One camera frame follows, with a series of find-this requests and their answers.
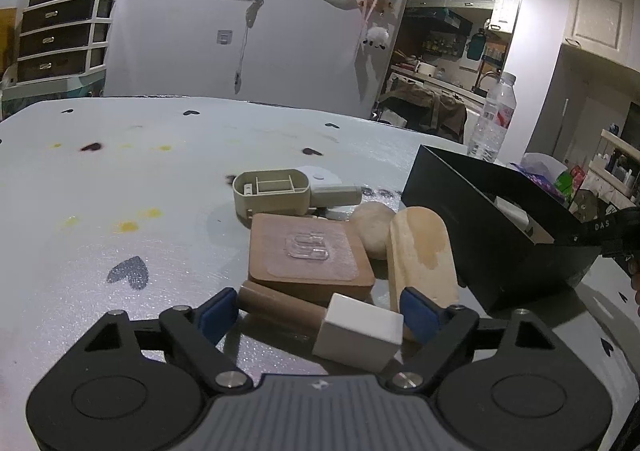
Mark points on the beige plastic compartment organizer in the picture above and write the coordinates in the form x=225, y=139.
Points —
x=270, y=198

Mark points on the white drawer cabinet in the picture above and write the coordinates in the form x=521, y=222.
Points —
x=60, y=41

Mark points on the brown square wooden block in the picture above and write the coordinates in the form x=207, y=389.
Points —
x=310, y=256

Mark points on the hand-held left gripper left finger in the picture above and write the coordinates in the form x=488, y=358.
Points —
x=219, y=316

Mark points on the purple floral tissue pack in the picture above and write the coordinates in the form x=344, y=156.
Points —
x=539, y=173

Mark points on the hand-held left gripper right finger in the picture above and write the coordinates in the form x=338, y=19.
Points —
x=419, y=313

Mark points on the white rounded plastic gadget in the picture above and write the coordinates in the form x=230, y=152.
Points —
x=320, y=176

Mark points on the brown jacket on chair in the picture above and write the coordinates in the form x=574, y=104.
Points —
x=430, y=106

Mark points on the green plastic bag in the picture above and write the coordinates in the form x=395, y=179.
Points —
x=566, y=182

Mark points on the white cooking pot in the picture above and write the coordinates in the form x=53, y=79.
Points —
x=425, y=69

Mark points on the black cardboard box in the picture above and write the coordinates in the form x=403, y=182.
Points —
x=465, y=231

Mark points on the white plush toy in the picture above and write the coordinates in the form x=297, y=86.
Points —
x=376, y=38

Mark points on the clear plastic water bottle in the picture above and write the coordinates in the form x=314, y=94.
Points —
x=492, y=126

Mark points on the white cabinet door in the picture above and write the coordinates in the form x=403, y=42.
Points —
x=600, y=21

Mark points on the white power adapter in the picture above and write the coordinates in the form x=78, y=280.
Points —
x=511, y=212

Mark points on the oval wooden block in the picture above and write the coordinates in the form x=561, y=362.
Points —
x=422, y=251

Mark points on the white wall socket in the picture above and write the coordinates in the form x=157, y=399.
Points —
x=224, y=37

